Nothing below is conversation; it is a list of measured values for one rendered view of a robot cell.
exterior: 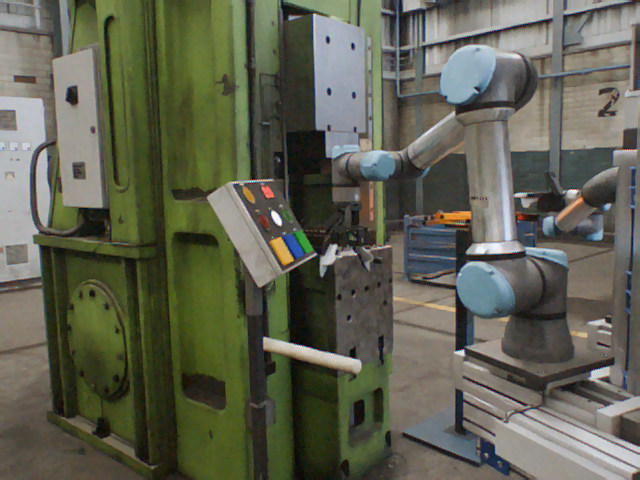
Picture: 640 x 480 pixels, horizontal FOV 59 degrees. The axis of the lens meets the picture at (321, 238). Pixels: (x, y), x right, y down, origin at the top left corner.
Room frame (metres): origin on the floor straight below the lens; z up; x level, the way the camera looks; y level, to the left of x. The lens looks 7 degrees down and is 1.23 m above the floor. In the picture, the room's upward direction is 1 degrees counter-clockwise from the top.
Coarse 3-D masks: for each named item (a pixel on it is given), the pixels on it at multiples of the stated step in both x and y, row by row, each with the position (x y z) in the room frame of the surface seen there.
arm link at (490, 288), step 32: (448, 64) 1.15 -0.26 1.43; (480, 64) 1.08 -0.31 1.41; (512, 64) 1.13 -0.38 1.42; (448, 96) 1.14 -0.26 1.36; (480, 96) 1.10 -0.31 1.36; (512, 96) 1.12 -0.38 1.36; (480, 128) 1.11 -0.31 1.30; (480, 160) 1.11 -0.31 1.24; (480, 192) 1.11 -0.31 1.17; (512, 192) 1.11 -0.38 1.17; (480, 224) 1.11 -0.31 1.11; (512, 224) 1.10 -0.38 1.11; (480, 256) 1.09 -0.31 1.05; (512, 256) 1.07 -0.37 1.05; (480, 288) 1.08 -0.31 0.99; (512, 288) 1.06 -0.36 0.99
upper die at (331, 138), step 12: (312, 132) 2.10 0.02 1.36; (324, 132) 2.06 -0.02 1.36; (336, 132) 2.11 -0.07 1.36; (348, 132) 2.17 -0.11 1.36; (288, 144) 2.18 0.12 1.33; (300, 144) 2.14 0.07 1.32; (312, 144) 2.10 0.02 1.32; (324, 144) 2.06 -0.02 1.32; (336, 144) 2.11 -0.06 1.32; (348, 144) 2.16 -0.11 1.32; (288, 156) 2.18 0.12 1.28; (300, 156) 2.14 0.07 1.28; (312, 156) 2.10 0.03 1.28; (324, 156) 2.07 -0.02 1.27
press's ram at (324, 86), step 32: (288, 32) 2.10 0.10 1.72; (320, 32) 2.05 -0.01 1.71; (352, 32) 2.19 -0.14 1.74; (288, 64) 2.10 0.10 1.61; (320, 64) 2.05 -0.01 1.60; (352, 64) 2.19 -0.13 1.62; (288, 96) 2.11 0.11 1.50; (320, 96) 2.04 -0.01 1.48; (352, 96) 2.19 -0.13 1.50; (288, 128) 2.11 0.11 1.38; (320, 128) 2.04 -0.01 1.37; (352, 128) 2.18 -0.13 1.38
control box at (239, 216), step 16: (224, 192) 1.49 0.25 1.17; (240, 192) 1.51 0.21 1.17; (256, 192) 1.61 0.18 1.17; (272, 192) 1.73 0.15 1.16; (224, 208) 1.49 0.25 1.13; (240, 208) 1.48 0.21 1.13; (256, 208) 1.55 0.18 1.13; (272, 208) 1.66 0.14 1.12; (288, 208) 1.78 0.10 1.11; (224, 224) 1.49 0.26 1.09; (240, 224) 1.48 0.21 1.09; (256, 224) 1.48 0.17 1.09; (272, 224) 1.58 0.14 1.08; (288, 224) 1.70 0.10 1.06; (240, 240) 1.48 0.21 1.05; (256, 240) 1.47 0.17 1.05; (256, 256) 1.47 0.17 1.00; (272, 256) 1.46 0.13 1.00; (304, 256) 1.66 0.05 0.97; (256, 272) 1.47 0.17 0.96; (272, 272) 1.46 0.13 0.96
